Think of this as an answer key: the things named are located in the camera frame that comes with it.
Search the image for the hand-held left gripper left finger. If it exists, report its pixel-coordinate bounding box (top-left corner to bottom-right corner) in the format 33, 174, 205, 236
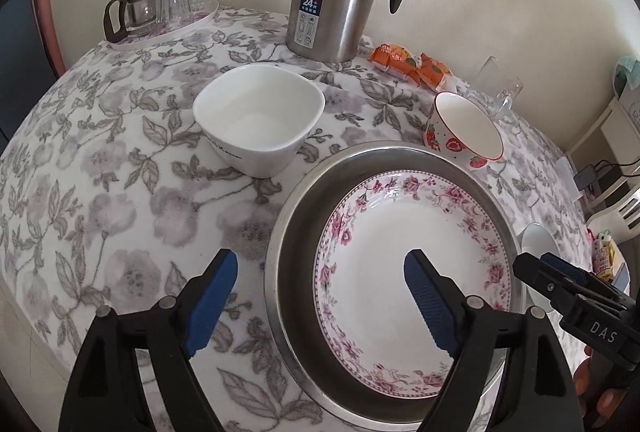
59, 248, 239, 432

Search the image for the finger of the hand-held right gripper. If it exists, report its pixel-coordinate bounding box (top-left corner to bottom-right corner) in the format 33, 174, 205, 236
512, 253, 628, 315
542, 252, 602, 287

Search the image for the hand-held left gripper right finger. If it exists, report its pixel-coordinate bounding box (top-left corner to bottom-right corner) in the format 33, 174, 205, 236
403, 249, 586, 432

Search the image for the light blue bowl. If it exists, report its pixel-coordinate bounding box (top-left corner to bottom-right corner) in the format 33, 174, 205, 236
519, 222, 564, 313

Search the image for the round pink floral plate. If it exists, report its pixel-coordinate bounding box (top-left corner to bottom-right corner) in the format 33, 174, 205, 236
313, 170, 512, 399

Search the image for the stainless steel plate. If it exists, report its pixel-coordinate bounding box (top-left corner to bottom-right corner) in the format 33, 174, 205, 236
264, 140, 526, 418

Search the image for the strawberry print bowl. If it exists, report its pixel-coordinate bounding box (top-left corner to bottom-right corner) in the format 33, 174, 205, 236
423, 90, 505, 170

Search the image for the white square bowl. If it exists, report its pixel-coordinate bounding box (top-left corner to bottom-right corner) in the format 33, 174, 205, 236
193, 64, 326, 179

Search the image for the person's right hand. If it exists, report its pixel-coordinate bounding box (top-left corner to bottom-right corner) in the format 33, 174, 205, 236
572, 344, 630, 419

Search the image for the smartphone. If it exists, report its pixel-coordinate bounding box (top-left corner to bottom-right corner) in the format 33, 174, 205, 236
612, 264, 632, 293

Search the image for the white lattice shelf rack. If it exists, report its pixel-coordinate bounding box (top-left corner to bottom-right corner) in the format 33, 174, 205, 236
565, 96, 640, 245

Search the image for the black charger adapter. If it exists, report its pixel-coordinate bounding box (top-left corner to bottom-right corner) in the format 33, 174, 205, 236
574, 167, 599, 191

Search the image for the white printed bag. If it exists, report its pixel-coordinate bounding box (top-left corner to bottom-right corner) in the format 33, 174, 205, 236
620, 82, 640, 133

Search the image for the clear glass mug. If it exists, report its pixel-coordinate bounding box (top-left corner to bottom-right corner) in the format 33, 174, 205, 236
465, 56, 525, 120

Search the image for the green cloth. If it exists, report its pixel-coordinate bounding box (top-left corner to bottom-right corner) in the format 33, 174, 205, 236
614, 56, 640, 90

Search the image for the orange snack packet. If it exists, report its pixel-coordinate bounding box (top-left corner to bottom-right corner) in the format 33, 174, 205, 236
415, 53, 454, 92
371, 43, 419, 85

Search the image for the pale pink tray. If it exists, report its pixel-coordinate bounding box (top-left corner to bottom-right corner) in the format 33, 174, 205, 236
107, 0, 220, 52

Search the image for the dark blue panel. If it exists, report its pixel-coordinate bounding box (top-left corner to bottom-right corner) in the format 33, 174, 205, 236
0, 0, 52, 130

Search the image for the pink board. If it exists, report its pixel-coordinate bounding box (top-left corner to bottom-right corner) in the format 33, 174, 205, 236
30, 0, 67, 77

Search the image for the black charger with cable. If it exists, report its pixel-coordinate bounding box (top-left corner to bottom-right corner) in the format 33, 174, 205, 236
580, 159, 640, 179

